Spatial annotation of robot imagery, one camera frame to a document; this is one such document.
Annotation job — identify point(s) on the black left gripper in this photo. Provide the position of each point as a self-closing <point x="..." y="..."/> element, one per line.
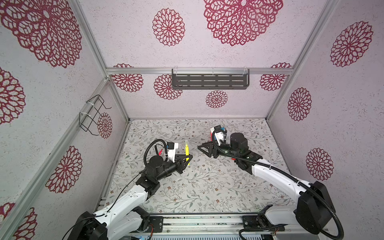
<point x="185" y="164"/>

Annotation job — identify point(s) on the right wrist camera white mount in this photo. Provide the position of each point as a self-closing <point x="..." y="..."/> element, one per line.
<point x="219" y="136"/>

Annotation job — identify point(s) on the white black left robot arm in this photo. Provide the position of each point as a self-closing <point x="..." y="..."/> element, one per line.
<point x="125" y="215"/>

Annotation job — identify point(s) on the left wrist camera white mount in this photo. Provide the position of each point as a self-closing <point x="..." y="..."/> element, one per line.
<point x="172" y="147"/>

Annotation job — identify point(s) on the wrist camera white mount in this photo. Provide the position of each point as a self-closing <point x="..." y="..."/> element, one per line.
<point x="219" y="136"/>
<point x="172" y="147"/>

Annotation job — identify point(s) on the dark grey wall shelf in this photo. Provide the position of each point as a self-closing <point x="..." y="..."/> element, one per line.
<point x="213" y="81"/>

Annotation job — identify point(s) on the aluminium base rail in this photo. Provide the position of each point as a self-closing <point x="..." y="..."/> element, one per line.
<point x="215" y="227"/>

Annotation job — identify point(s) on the black wire wall basket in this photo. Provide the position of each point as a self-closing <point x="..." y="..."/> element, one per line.
<point x="90" y="117"/>

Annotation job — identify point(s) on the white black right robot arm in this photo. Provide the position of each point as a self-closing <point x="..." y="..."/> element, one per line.
<point x="314" y="210"/>

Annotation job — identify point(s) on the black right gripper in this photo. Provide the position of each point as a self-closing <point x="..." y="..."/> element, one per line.
<point x="210" y="147"/>

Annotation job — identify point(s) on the yellow highlighter pen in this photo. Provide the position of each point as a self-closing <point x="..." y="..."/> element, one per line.
<point x="187" y="151"/>

